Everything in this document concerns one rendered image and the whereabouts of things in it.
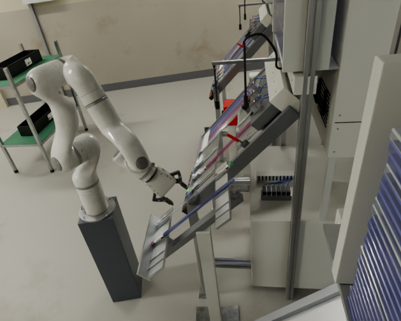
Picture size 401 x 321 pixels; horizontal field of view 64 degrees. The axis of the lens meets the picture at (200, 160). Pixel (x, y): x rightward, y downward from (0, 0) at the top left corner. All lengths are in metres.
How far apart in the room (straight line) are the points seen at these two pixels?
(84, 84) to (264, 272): 1.41
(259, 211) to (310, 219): 0.26
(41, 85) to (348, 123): 1.17
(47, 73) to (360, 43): 1.11
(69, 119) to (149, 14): 3.74
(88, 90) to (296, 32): 0.74
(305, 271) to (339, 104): 1.03
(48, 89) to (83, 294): 1.47
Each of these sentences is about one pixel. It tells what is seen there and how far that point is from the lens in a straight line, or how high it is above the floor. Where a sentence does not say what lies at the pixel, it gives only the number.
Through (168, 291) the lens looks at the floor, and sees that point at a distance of 2.21.
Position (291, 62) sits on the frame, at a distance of 1.23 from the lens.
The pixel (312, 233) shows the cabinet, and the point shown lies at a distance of 1.76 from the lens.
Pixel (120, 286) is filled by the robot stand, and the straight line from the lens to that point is 2.14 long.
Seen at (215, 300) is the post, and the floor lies 0.32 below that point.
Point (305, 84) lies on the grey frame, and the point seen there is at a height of 1.35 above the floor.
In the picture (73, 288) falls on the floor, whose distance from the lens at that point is 2.45.
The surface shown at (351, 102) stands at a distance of 1.35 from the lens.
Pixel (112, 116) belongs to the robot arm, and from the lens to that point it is 1.23.
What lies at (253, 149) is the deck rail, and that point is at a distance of 1.40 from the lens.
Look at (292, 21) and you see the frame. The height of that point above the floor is 1.56.
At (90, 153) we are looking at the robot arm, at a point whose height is 1.05.
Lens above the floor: 1.81
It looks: 34 degrees down
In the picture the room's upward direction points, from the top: 7 degrees counter-clockwise
